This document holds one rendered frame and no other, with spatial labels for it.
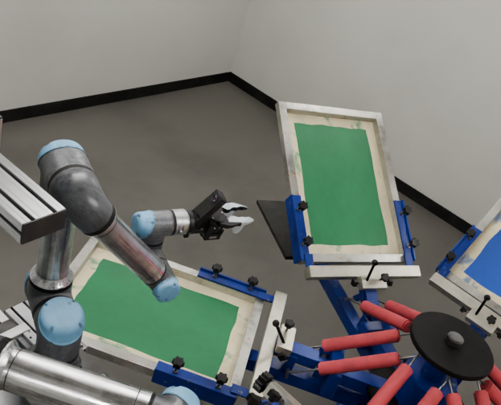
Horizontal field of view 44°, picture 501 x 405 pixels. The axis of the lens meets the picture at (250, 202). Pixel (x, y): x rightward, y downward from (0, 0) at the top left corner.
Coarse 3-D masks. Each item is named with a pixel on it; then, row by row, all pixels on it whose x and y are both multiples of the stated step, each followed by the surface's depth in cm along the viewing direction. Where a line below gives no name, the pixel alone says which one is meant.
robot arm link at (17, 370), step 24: (0, 336) 109; (0, 360) 105; (24, 360) 107; (48, 360) 108; (0, 384) 106; (24, 384) 105; (48, 384) 106; (72, 384) 106; (96, 384) 107; (120, 384) 108
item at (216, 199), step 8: (216, 192) 179; (208, 200) 179; (216, 200) 177; (224, 200) 178; (200, 208) 180; (208, 208) 178; (216, 208) 179; (200, 216) 179; (208, 216) 180; (200, 224) 181
